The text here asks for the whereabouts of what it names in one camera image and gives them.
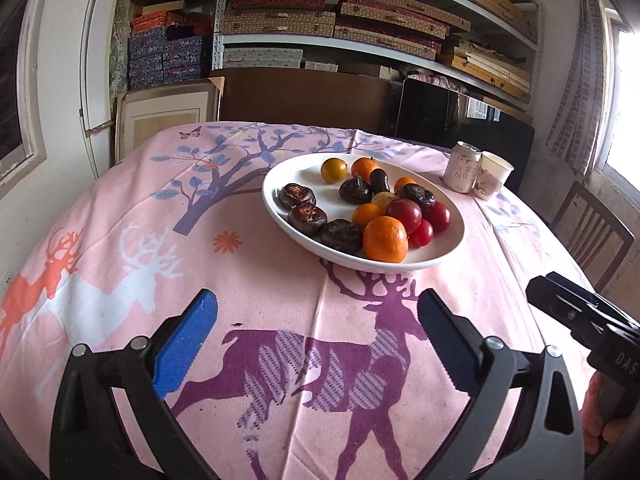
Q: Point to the small orange tangerine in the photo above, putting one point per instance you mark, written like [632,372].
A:
[367,215]
[404,183]
[365,167]

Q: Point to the large orange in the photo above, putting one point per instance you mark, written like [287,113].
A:
[385,238]

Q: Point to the yellow round fruit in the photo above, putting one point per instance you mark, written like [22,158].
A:
[334,170]

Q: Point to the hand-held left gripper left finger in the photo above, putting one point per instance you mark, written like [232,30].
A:
[185,340]

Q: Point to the white drink can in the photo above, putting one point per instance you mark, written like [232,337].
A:
[461,167]

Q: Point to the black glossy panel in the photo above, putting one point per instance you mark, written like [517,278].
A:
[450,115]

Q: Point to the pink printed tablecloth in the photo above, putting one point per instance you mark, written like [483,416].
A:
[100,195]

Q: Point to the stack of blue patterned boxes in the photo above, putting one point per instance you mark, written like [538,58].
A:
[165,57]

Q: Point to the wooden framed picture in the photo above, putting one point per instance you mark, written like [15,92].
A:
[160,115]

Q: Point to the stack of grey patterned boxes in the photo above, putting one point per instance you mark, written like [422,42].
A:
[262,57]

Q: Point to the bright window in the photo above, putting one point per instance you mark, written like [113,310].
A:
[625,95]

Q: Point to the marble pattern board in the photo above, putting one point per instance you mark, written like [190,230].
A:
[120,45]

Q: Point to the pink cloth bundle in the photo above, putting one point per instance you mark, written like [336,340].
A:
[435,80]

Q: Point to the dark red plum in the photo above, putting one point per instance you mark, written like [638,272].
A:
[404,214]

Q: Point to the person's right hand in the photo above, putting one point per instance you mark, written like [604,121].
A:
[594,410]

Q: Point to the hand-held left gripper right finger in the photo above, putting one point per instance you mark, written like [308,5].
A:
[445,340]

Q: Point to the white metal shelf rack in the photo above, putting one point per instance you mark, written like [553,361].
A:
[216,10]

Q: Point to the white paper cup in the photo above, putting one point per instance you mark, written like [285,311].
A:
[492,177]

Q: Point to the red tomato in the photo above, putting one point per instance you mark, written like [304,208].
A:
[437,216]
[421,233]

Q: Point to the white framed window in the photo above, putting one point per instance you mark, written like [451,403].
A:
[12,100]

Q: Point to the orange patterned boxes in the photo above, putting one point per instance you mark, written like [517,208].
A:
[157,22]

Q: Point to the stack of woven tan boxes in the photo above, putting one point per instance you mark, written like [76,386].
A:
[390,15]

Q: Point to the brick pattern curtain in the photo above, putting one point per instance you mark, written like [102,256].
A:
[580,70]

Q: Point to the tan round fruit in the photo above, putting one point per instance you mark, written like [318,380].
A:
[382,200]

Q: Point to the dark wooden chair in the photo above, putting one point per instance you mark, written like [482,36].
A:
[592,230]

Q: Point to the stack of pale wooden boxes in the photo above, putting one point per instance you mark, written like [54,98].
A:
[490,67]

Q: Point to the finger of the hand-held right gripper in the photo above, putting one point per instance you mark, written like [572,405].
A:
[560,300]

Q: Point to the brown wooden board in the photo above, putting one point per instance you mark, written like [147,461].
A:
[305,100]

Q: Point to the white oval plate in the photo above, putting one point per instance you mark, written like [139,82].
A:
[300,172]

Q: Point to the white curved strip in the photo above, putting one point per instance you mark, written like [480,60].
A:
[92,85]

